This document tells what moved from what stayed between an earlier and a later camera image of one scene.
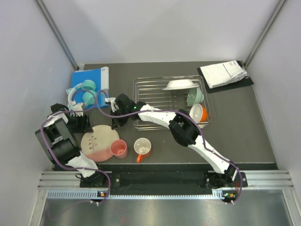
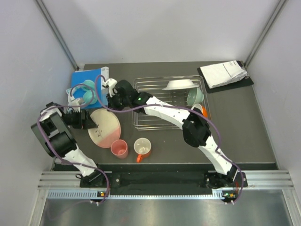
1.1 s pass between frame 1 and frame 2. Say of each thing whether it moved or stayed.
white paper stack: stayed
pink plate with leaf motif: moved
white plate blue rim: stayed
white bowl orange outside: stayed
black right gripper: moved
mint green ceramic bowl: stayed
